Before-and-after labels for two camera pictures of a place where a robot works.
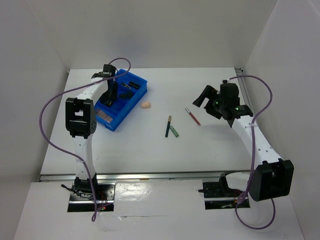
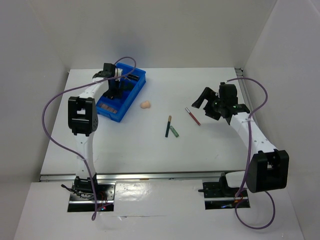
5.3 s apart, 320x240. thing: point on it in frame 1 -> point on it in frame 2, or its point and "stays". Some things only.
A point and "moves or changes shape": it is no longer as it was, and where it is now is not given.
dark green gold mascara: (169, 120) stays
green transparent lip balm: (176, 133) stays
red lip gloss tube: (193, 116) stays
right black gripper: (211, 93) stays
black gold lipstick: (125, 85) -> (127, 78)
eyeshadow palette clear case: (103, 115) -> (108, 108)
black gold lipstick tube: (132, 84) -> (133, 77)
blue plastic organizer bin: (131, 87) moves or changes shape
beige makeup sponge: (146, 104) stays
